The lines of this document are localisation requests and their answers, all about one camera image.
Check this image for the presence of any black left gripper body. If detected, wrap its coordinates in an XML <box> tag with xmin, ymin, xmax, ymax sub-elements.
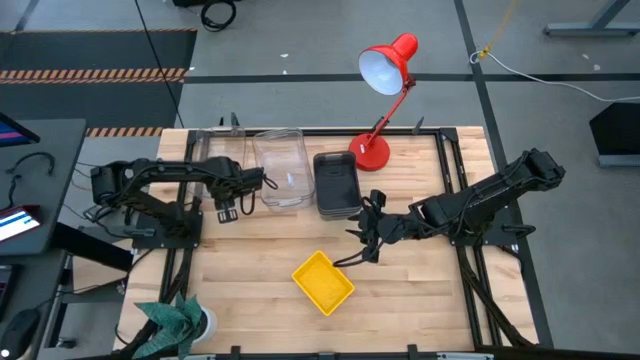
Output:
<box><xmin>214</xmin><ymin>157</ymin><xmax>242</xmax><ymax>224</ymax></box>

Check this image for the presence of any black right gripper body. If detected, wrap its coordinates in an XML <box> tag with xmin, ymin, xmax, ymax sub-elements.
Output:
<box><xmin>359</xmin><ymin>197</ymin><xmax>397</xmax><ymax>264</ymax></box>

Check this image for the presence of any smoke grey plastic bin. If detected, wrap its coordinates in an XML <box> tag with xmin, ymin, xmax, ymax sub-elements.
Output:
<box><xmin>315</xmin><ymin>152</ymin><xmax>362</xmax><ymax>218</ymax></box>
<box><xmin>313</xmin><ymin>150</ymin><xmax>361</xmax><ymax>214</ymax></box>
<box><xmin>317</xmin><ymin>154</ymin><xmax>363</xmax><ymax>222</ymax></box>

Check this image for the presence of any red desk lamp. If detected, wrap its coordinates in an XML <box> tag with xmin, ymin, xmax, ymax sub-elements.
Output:
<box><xmin>348</xmin><ymin>32</ymin><xmax>420</xmax><ymax>173</ymax></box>

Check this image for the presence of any white plant pot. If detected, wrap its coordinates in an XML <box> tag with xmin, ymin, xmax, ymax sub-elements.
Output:
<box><xmin>192</xmin><ymin>305</ymin><xmax>219</xmax><ymax>345</ymax></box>

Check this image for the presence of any black desk support beam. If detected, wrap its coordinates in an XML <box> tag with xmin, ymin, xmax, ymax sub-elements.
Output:
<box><xmin>52</xmin><ymin>222</ymin><xmax>134</xmax><ymax>271</ymax></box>

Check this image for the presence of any green snake plant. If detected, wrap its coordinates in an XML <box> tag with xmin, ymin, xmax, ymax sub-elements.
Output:
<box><xmin>133</xmin><ymin>293</ymin><xmax>204</xmax><ymax>360</ymax></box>

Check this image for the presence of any grey side desk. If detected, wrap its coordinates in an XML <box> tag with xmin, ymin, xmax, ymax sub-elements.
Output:
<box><xmin>0</xmin><ymin>118</ymin><xmax>89</xmax><ymax>256</ymax></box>

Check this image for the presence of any black hazard-striped floor mat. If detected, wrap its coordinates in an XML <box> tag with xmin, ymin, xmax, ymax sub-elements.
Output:
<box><xmin>0</xmin><ymin>28</ymin><xmax>199</xmax><ymax>138</ymax></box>

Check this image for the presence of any tablet with lit screen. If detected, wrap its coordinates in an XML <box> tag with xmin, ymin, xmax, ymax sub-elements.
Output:
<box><xmin>0</xmin><ymin>203</ymin><xmax>44</xmax><ymax>243</ymax></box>

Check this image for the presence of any computer monitor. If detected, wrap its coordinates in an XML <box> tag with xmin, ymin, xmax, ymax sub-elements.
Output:
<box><xmin>0</xmin><ymin>112</ymin><xmax>41</xmax><ymax>149</ymax></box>

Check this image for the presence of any black computer mouse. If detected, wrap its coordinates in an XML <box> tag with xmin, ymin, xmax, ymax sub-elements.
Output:
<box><xmin>0</xmin><ymin>307</ymin><xmax>41</xmax><ymax>359</ymax></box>

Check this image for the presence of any black floor box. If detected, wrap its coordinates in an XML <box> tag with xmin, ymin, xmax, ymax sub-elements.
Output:
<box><xmin>589</xmin><ymin>102</ymin><xmax>640</xmax><ymax>167</ymax></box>

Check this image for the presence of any grey table leg base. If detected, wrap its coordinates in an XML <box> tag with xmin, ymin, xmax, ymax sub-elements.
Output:
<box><xmin>543</xmin><ymin>0</ymin><xmax>640</xmax><ymax>37</ymax></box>

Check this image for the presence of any black camera cable loop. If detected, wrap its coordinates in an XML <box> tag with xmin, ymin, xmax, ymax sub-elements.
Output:
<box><xmin>238</xmin><ymin>191</ymin><xmax>258</xmax><ymax>217</ymax></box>

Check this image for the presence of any black aluminium table frame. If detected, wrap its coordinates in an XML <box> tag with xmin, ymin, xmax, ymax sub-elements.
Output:
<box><xmin>114</xmin><ymin>127</ymin><xmax>539</xmax><ymax>360</ymax></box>

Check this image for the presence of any black cable bundle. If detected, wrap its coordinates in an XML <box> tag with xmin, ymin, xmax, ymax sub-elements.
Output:
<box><xmin>457</xmin><ymin>244</ymin><xmax>531</xmax><ymax>349</ymax></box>

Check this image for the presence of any thin black floor cable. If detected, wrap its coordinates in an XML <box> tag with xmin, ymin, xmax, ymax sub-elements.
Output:
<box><xmin>133</xmin><ymin>0</ymin><xmax>185</xmax><ymax>129</ymax></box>

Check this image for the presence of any coiled black cable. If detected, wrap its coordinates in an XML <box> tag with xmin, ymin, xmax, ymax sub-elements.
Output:
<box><xmin>199</xmin><ymin>0</ymin><xmax>239</xmax><ymax>33</ymax></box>

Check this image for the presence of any yellow floor cable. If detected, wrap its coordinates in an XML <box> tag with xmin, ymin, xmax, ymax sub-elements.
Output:
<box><xmin>478</xmin><ymin>0</ymin><xmax>521</xmax><ymax>61</ymax></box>

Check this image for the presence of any white floor cable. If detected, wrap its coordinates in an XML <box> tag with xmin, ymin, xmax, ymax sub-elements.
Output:
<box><xmin>468</xmin><ymin>49</ymin><xmax>640</xmax><ymax>104</ymax></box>

